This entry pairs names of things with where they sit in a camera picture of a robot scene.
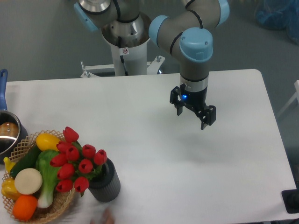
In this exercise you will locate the blue handled saucepan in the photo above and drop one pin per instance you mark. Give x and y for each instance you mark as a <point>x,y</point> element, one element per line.
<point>11,129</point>

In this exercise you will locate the dark grey ribbed vase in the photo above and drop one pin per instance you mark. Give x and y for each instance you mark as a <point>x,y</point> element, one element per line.
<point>106,188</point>

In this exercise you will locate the yellow squash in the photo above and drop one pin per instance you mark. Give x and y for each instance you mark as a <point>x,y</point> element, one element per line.
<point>47,141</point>

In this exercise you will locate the blue plastic bag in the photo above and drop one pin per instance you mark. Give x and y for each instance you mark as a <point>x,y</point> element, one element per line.
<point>279,15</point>

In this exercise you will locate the white furniture frame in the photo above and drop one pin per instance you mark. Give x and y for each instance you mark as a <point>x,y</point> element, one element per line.
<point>291,103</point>

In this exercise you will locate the yellow bell pepper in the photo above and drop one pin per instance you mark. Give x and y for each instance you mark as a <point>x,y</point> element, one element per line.
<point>9,190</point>

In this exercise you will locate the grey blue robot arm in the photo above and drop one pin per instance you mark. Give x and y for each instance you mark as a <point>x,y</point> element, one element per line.
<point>186,38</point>

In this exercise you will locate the green bok choy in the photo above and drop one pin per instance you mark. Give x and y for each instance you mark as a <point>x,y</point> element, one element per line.
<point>49,177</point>

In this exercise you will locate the red tulip bouquet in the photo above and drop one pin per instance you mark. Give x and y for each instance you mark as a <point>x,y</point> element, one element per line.
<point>77,165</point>

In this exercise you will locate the dark green cucumber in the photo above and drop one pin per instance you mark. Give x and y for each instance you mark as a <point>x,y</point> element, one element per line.
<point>27,161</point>

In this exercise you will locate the cream round radish slice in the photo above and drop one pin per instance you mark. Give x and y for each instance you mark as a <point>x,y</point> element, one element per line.
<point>28,181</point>

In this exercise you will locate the yellow banana tip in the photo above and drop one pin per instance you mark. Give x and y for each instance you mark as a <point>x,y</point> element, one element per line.
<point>8,164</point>

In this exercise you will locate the black device at edge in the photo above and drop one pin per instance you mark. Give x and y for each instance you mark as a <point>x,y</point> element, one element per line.
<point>291,200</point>

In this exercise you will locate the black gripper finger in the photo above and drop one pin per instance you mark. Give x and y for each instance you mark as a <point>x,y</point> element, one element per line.
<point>176,101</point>
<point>207,116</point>

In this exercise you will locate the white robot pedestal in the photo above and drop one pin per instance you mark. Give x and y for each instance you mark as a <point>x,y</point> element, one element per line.
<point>128,43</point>

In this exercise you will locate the woven wicker basket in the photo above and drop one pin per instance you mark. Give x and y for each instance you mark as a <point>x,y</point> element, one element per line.
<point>61,201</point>

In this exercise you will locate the orange fruit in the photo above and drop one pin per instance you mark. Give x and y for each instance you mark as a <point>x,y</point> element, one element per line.
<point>24,207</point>

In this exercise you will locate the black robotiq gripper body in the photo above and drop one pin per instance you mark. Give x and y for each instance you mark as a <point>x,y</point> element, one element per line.
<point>194,101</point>

